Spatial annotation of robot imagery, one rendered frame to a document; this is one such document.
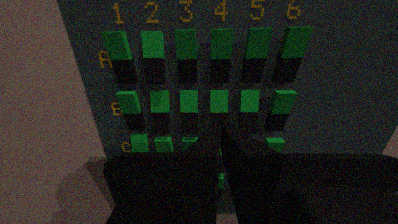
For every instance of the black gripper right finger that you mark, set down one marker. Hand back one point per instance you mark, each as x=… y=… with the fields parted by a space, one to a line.
x=260 y=177

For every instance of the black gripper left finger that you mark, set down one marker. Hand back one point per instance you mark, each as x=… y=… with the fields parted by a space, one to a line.
x=192 y=174

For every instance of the dark grey switch panel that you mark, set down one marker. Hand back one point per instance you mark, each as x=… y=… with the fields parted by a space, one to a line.
x=299 y=76

